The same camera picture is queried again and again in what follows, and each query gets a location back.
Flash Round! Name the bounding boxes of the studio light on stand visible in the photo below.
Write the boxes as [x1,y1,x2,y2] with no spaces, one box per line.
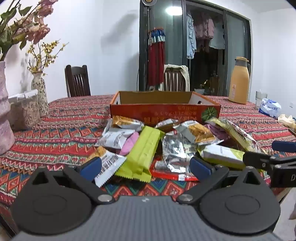
[141,0,158,91]

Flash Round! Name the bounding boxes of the white blue tissue pack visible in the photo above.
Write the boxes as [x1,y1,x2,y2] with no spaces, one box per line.
[258,98,282,119]

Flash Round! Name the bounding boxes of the brown slatted wooden chair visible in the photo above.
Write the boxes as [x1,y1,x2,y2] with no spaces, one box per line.
[164,70,186,91]

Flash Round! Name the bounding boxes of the sliding glass door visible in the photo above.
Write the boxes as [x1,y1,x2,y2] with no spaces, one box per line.
[139,0,252,97]

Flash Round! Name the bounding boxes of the light blue denim shirt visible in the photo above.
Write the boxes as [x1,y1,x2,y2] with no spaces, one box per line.
[186,10,197,59]

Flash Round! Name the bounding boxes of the yellow thermos jug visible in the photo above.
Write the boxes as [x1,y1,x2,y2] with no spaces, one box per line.
[228,57,250,104]

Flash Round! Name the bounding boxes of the pink snack packet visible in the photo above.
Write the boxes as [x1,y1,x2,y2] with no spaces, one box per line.
[118,133,140,156]

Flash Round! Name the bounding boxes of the white hanging garment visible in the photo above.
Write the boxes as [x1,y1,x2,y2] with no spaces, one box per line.
[209,23,226,49]

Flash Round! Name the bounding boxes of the pink hanging garment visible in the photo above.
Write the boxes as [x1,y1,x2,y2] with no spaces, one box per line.
[194,15,215,40]

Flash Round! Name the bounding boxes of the pile of assorted snack packs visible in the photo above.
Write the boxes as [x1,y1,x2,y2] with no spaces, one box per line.
[87,115,269,188]

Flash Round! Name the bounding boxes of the orange cardboard box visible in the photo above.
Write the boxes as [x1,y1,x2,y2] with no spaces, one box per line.
[110,91,221,127]

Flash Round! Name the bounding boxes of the crumpled beige tissue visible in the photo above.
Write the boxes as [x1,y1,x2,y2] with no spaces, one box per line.
[277,114,296,130]

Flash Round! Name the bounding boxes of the large pink vase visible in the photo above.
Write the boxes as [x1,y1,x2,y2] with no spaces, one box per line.
[0,61,16,156]

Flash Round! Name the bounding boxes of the clear drinking glass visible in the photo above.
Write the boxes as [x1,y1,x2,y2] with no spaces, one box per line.
[255,91,268,107]

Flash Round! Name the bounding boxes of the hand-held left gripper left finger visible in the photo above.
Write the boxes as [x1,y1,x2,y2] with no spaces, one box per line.
[25,157,115,205]

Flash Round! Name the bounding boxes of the lime green snack packet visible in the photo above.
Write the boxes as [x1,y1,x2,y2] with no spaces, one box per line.
[114,126,166,183]

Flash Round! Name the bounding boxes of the yellow flower branches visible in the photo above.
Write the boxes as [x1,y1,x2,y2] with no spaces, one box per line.
[26,40,69,74]

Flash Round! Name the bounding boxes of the dark wooden chair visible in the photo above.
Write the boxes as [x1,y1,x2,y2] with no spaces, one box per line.
[64,65,91,97]

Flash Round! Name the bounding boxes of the pink dried flowers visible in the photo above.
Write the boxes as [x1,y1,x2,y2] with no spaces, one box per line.
[0,0,58,62]

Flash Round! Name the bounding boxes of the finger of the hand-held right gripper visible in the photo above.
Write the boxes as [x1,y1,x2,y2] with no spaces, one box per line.
[271,141,296,153]
[242,151,281,172]

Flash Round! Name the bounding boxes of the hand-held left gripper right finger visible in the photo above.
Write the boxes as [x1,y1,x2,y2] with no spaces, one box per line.
[176,157,270,205]

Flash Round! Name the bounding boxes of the chair with beige jacket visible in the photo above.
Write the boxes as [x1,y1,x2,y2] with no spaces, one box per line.
[164,64,190,91]

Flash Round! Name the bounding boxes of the small floral vase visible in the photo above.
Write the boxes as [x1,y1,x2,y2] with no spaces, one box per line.
[31,72,49,117]

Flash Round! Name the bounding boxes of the clear jar with white lid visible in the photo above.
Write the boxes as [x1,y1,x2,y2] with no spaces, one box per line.
[8,89,41,131]

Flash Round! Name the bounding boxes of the red hanging cloth blue fringe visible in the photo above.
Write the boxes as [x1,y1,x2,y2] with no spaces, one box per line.
[147,27,166,87]

